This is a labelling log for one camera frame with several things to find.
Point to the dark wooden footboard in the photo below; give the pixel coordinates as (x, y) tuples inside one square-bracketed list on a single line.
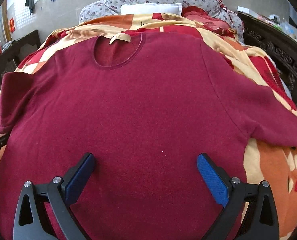
[(11, 58)]

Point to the floral grey quilt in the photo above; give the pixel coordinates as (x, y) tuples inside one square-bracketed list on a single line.
[(214, 8)]

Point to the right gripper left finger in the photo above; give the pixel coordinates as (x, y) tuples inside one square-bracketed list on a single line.
[(32, 220)]

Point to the maroon knit shirt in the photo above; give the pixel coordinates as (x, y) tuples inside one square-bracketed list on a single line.
[(138, 99)]

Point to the dark carved wooden headboard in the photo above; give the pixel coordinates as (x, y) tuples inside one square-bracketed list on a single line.
[(281, 48)]

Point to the dark hanging cloth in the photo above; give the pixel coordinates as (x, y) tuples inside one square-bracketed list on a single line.
[(31, 5)]

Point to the red pillow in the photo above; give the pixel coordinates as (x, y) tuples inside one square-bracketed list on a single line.
[(215, 25)]

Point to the white pillow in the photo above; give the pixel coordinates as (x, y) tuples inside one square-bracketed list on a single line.
[(150, 8)]

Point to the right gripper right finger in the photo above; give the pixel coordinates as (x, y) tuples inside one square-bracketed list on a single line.
[(260, 220)]

